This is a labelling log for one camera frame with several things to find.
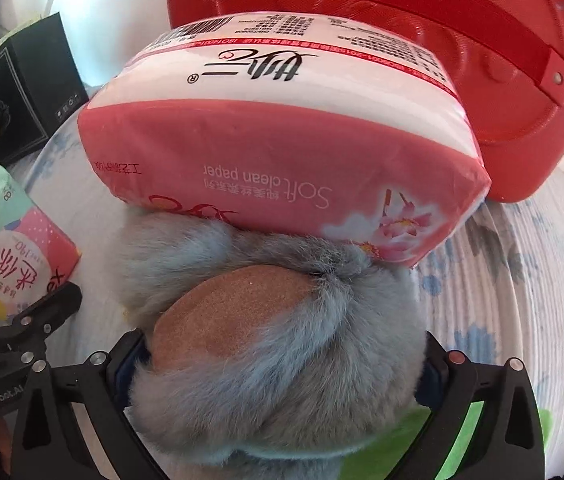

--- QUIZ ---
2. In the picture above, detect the pastel tissue pack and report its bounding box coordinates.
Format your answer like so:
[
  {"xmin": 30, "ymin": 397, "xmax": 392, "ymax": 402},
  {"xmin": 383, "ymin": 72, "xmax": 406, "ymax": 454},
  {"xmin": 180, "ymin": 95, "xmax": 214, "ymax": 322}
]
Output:
[{"xmin": 0, "ymin": 165, "xmax": 81, "ymax": 321}]

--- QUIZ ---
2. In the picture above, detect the green fleece hat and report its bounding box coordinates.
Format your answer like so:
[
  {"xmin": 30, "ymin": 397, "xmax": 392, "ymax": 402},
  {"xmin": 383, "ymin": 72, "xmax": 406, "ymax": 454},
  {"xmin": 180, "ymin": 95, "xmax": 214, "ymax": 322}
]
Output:
[{"xmin": 336, "ymin": 401, "xmax": 556, "ymax": 480}]

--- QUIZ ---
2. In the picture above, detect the grey furry slipper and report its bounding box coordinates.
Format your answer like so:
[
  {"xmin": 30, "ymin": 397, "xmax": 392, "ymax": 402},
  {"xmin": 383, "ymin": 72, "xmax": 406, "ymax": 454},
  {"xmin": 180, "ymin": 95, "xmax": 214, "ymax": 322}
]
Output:
[{"xmin": 110, "ymin": 211, "xmax": 426, "ymax": 479}]

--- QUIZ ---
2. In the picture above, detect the pink tissue pack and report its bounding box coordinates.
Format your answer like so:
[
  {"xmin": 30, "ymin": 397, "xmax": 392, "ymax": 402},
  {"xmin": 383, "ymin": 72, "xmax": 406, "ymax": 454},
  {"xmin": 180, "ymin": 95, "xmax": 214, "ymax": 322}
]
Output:
[{"xmin": 78, "ymin": 12, "xmax": 491, "ymax": 266}]

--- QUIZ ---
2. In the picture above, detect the black box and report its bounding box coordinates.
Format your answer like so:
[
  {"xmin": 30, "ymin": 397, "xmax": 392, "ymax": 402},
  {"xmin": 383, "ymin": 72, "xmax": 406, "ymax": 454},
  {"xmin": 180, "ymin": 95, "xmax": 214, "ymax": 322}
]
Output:
[{"xmin": 0, "ymin": 13, "xmax": 88, "ymax": 166}]

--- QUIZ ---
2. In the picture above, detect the red hard carry case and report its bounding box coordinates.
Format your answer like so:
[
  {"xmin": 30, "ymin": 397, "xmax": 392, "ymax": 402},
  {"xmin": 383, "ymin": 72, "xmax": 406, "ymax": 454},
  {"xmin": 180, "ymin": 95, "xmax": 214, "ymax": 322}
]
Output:
[{"xmin": 167, "ymin": 0, "xmax": 564, "ymax": 203}]

